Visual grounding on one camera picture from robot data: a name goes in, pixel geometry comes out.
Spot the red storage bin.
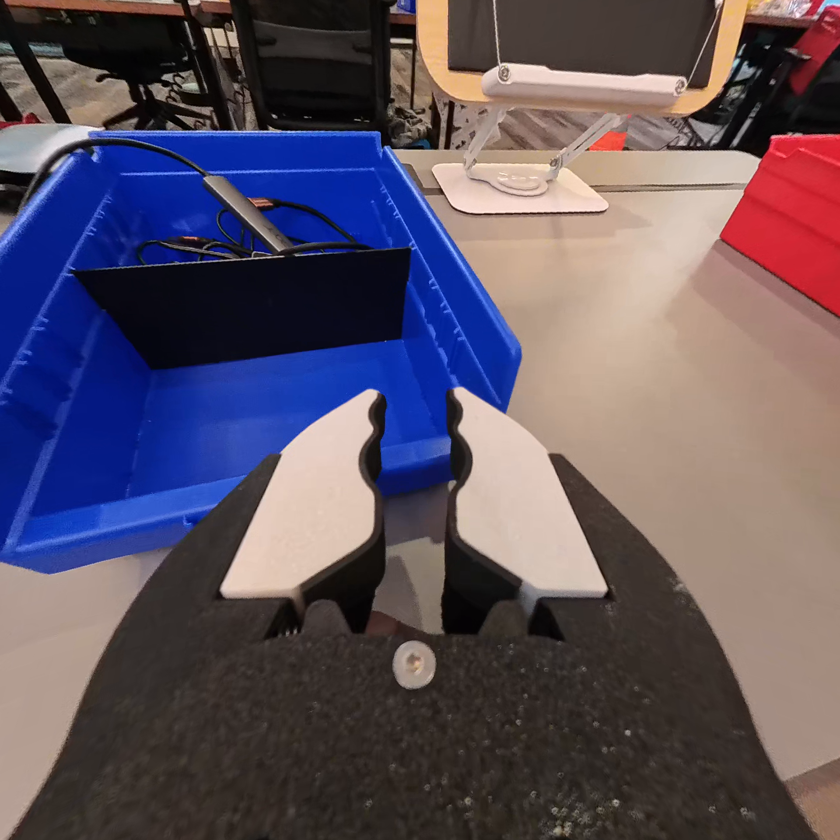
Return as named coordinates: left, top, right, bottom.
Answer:
left=720, top=134, right=840, bottom=319

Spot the grey desk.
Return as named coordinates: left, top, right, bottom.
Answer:
left=0, top=147, right=840, bottom=840

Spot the black bin divider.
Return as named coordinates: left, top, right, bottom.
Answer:
left=73, top=247, right=413, bottom=370

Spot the black cable with orange plug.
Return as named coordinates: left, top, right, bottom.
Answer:
left=136, top=194, right=376, bottom=260

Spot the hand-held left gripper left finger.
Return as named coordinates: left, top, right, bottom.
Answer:
left=218, top=389, right=388, bottom=609

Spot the grey USB hub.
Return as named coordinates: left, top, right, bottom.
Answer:
left=23, top=136, right=296, bottom=256

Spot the black office chair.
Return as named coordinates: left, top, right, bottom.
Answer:
left=230, top=0, right=398, bottom=132
left=59, top=26, right=221, bottom=129

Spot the white folding stand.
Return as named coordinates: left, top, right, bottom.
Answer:
left=432, top=0, right=726, bottom=216

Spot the blue storage bin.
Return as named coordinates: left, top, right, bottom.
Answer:
left=0, top=130, right=524, bottom=575

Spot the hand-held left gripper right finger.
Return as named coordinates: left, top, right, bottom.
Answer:
left=444, top=387, right=609, bottom=609

